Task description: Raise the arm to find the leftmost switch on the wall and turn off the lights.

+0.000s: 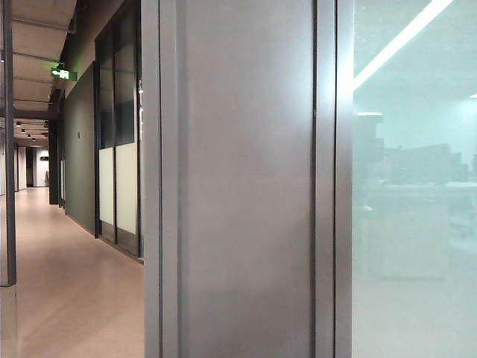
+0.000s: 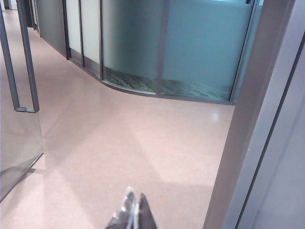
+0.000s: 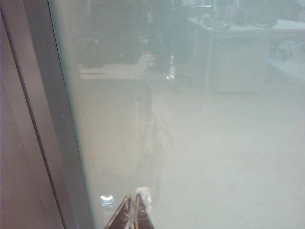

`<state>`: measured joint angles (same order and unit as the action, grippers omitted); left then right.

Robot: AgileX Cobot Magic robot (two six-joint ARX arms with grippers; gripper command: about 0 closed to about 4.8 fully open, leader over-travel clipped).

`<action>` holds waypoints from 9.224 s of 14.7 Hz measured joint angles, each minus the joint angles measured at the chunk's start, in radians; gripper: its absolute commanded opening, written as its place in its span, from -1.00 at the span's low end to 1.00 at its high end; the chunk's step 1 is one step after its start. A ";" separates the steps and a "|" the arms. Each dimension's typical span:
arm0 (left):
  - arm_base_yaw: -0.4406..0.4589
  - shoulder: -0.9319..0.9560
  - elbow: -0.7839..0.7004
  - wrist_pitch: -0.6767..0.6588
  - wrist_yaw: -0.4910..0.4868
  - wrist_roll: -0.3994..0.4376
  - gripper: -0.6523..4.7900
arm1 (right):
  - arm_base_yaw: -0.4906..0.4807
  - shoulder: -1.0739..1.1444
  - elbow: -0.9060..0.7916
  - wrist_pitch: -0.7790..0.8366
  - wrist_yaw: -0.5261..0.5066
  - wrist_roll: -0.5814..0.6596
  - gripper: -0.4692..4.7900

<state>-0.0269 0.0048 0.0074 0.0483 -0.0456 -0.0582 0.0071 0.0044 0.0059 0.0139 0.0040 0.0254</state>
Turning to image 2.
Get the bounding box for grey metal door pull handle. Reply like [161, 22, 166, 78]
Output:
[0, 0, 40, 113]

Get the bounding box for grey metal pillar panel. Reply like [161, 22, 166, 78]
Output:
[203, 0, 305, 229]

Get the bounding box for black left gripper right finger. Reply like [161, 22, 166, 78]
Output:
[138, 192, 158, 229]

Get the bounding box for clear glass door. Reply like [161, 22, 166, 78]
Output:
[0, 0, 45, 197]

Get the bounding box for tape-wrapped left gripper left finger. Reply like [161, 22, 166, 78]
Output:
[104, 187, 141, 229]

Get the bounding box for teal curved frosted glass panel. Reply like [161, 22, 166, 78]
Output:
[101, 0, 166, 95]
[159, 0, 257, 103]

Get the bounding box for white frosted glass panel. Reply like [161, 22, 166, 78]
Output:
[64, 0, 84, 66]
[80, 0, 102, 78]

